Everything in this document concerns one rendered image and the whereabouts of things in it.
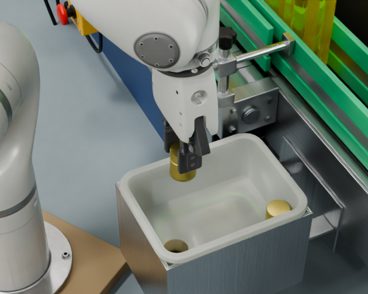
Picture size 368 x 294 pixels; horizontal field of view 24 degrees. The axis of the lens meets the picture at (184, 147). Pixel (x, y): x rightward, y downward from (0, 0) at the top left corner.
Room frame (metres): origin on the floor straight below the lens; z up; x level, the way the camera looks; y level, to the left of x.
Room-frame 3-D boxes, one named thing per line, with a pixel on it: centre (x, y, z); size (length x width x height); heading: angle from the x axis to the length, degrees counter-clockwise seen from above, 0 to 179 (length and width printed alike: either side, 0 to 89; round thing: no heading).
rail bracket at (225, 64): (0.93, -0.08, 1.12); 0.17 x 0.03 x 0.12; 116
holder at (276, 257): (0.80, -0.06, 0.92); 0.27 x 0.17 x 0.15; 116
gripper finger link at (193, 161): (0.75, -0.01, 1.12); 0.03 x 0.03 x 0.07; 25
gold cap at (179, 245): (0.71, 0.01, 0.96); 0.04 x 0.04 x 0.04
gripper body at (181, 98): (0.78, 0.00, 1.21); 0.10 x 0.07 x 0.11; 25
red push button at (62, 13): (1.27, 0.21, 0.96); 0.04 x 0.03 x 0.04; 26
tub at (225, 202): (0.78, -0.04, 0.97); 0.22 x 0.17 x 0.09; 116
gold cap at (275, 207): (0.78, -0.13, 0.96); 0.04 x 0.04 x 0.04
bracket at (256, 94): (0.94, -0.09, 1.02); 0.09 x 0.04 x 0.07; 116
